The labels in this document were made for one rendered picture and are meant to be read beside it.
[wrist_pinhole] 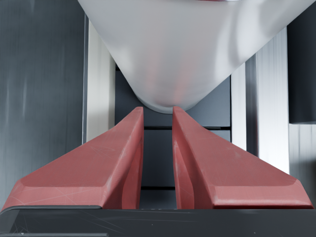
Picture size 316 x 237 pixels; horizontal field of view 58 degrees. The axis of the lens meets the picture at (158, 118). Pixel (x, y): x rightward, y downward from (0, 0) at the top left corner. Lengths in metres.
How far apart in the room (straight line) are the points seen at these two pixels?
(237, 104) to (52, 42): 0.16
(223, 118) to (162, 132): 0.04
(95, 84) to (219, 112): 0.08
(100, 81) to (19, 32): 0.13
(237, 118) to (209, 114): 0.02
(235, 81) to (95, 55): 0.09
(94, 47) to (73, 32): 0.10
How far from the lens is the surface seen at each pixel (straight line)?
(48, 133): 0.25
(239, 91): 0.20
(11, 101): 0.27
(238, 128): 0.19
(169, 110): 0.15
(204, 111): 0.19
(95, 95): 0.15
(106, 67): 0.16
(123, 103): 0.19
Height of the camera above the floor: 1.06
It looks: 87 degrees down
